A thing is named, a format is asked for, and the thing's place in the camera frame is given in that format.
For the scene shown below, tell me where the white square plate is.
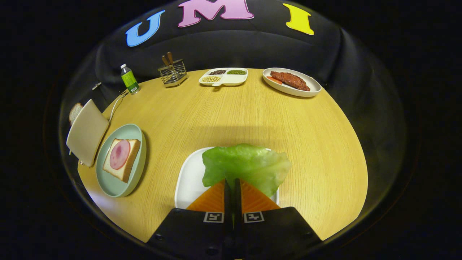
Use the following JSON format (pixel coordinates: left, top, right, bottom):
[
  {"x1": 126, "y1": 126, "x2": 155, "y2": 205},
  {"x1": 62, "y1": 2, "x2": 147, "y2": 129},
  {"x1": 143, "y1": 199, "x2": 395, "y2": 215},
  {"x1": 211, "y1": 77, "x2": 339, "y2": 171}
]
[{"x1": 174, "y1": 146, "x2": 280, "y2": 210}]

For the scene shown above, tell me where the white divided bean dish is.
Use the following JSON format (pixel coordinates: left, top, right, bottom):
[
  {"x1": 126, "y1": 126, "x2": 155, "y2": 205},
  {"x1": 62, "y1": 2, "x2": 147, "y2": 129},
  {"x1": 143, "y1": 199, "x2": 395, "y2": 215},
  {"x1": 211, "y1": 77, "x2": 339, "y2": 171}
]
[{"x1": 199, "y1": 68, "x2": 249, "y2": 87}]

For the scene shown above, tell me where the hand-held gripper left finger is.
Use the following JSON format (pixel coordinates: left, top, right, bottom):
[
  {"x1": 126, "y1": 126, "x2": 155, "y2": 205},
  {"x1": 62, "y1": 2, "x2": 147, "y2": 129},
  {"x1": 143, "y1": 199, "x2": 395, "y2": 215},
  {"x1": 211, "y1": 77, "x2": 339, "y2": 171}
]
[{"x1": 145, "y1": 178, "x2": 233, "y2": 260}]

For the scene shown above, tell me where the white oval plate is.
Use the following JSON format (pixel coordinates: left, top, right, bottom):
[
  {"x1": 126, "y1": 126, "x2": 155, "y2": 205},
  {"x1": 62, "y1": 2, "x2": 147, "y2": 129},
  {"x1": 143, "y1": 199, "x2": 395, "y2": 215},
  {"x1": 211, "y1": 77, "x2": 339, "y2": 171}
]
[{"x1": 262, "y1": 68, "x2": 322, "y2": 98}]

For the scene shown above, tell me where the bread slice under ham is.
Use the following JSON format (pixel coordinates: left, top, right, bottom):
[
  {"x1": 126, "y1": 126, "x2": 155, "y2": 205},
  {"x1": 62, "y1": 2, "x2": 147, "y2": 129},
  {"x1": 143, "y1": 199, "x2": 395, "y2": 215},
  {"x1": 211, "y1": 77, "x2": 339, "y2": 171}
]
[{"x1": 103, "y1": 138, "x2": 141, "y2": 183}]

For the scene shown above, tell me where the green lettuce leaf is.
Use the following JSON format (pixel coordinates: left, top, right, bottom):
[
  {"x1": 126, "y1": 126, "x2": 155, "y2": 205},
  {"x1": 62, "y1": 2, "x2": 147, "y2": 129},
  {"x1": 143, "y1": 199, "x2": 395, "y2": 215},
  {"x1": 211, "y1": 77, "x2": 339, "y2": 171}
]
[{"x1": 202, "y1": 143, "x2": 292, "y2": 198}]

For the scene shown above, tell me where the white toaster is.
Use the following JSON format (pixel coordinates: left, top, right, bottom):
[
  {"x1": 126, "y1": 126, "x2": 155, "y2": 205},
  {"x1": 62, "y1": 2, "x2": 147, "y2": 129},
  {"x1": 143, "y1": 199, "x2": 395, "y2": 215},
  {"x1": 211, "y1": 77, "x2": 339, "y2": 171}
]
[{"x1": 66, "y1": 99, "x2": 109, "y2": 167}]

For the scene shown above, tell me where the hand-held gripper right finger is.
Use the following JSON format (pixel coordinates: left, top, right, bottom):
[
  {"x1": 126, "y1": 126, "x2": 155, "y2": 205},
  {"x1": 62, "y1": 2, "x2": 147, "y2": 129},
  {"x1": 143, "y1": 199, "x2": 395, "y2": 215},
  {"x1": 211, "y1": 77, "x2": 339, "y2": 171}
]
[{"x1": 234, "y1": 178, "x2": 322, "y2": 260}]

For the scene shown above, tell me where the green label drink bottle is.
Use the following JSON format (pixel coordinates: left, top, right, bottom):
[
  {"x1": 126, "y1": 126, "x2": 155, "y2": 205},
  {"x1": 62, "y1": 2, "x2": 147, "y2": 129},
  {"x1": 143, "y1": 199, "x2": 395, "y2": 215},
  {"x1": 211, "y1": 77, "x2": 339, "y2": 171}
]
[{"x1": 120, "y1": 64, "x2": 140, "y2": 95}]

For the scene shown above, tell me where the pink ham slice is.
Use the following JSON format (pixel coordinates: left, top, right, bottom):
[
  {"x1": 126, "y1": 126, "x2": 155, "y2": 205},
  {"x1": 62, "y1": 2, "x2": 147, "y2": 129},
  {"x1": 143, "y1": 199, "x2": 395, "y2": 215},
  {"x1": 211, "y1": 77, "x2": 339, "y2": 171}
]
[{"x1": 109, "y1": 140, "x2": 131, "y2": 170}]

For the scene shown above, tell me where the black backdrop cloth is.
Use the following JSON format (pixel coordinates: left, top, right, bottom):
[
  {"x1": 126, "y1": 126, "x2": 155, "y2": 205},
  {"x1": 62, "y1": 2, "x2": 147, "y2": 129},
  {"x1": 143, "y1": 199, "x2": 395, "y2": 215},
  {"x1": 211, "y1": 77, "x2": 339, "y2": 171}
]
[{"x1": 60, "y1": 0, "x2": 406, "y2": 120}]

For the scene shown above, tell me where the pale green round plate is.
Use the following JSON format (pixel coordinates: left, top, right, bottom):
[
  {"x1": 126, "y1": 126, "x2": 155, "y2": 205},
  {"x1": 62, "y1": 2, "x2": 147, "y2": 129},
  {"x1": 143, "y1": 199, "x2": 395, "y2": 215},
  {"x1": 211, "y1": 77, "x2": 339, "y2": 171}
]
[{"x1": 96, "y1": 123, "x2": 147, "y2": 198}]

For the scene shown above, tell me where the plain bread slice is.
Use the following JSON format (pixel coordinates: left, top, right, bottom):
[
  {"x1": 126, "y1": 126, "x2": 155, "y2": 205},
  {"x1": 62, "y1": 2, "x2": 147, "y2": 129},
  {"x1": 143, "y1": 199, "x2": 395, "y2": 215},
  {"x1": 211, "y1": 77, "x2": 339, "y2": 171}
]
[{"x1": 69, "y1": 103, "x2": 83, "y2": 125}]

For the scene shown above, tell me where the metal wire utensil holder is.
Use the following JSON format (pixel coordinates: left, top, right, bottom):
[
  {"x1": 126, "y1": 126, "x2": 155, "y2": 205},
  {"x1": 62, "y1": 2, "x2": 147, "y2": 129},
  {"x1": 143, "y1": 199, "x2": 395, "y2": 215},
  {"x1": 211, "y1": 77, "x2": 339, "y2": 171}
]
[{"x1": 158, "y1": 59, "x2": 188, "y2": 88}]

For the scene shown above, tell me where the white toaster cable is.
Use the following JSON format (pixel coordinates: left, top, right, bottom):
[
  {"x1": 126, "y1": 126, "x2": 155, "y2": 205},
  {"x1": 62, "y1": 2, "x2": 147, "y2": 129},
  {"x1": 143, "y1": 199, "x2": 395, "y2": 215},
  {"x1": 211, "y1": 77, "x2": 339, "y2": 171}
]
[{"x1": 108, "y1": 90, "x2": 130, "y2": 122}]

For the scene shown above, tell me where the red-brown meat piece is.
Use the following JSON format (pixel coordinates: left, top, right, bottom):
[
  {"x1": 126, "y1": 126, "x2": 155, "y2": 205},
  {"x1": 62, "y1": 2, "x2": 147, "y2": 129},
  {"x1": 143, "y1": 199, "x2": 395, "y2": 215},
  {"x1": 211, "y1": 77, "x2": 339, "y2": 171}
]
[{"x1": 270, "y1": 71, "x2": 311, "y2": 92}]

